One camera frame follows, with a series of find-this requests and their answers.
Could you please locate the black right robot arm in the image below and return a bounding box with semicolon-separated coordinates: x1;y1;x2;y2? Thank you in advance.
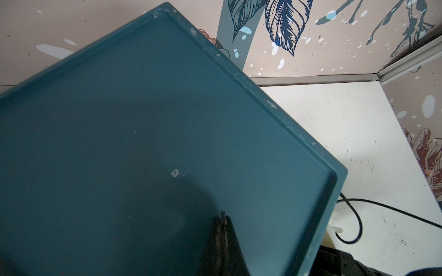
219;215;386;276

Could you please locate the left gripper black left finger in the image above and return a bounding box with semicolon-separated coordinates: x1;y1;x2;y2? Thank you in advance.
201;211;226;276

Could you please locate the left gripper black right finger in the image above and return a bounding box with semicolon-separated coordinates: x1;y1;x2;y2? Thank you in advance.
223;216;250;276

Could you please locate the teal drawer cabinet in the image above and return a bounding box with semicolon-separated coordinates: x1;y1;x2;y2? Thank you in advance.
1;3;347;276

